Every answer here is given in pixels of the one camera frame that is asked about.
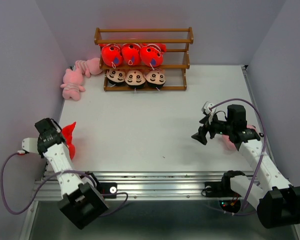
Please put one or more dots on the brown wooden three-tier shelf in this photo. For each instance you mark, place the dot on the brown wooden three-tier shelf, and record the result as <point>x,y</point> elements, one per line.
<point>175,60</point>

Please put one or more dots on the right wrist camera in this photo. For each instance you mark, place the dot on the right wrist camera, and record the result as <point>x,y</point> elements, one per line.
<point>208,110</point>

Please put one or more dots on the aluminium mounting rail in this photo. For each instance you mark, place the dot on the aluminium mounting rail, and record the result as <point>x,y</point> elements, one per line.
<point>159,185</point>

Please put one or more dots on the pink striped plush right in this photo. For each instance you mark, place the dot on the pink striped plush right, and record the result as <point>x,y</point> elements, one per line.
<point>229,144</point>

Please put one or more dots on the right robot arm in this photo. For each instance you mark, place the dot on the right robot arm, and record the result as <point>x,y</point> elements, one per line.
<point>275,199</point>

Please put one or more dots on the pink striped plush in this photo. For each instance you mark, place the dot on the pink striped plush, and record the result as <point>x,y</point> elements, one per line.
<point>89,67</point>
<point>72,84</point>
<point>229,144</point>

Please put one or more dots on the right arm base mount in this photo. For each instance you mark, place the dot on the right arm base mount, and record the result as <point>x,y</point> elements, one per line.
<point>228,200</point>

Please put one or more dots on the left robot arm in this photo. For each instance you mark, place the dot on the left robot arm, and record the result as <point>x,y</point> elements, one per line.
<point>80,202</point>

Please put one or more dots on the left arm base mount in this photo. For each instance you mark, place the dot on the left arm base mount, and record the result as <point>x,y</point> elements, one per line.
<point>107,189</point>

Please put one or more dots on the doll plush orange cap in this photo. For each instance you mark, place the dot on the doll plush orange cap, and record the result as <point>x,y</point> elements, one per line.
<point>116,77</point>

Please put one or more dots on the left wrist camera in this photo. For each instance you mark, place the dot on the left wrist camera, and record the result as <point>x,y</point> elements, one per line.
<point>29,146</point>

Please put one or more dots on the pink striped plush upper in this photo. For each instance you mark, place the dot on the pink striped plush upper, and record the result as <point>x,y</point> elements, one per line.
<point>89,67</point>

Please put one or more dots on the pink striped plush lower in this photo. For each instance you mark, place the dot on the pink striped plush lower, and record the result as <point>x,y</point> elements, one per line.
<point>72,84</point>

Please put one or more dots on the red fish plush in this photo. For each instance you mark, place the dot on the red fish plush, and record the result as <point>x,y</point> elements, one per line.
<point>131,53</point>
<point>152,54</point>
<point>67,132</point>
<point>112,54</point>

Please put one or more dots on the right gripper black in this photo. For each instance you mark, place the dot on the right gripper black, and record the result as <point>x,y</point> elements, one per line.
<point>200,136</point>

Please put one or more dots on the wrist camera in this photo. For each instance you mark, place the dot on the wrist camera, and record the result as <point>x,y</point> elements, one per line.
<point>208,110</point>
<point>29,146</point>

